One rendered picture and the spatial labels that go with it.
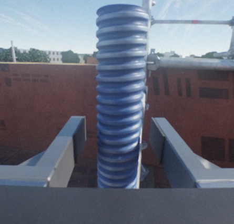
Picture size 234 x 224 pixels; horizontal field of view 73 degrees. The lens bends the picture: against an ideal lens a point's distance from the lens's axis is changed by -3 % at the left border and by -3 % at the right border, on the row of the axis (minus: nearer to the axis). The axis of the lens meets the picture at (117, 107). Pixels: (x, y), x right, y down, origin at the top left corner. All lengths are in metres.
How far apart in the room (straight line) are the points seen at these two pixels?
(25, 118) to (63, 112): 0.34
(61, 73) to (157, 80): 0.64
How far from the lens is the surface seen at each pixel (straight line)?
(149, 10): 0.94
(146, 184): 1.10
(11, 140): 1.63
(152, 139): 0.16
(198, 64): 0.94
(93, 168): 1.23
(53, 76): 1.21
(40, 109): 1.33
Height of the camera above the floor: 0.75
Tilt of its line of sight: 17 degrees down
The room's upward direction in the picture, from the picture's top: 1 degrees clockwise
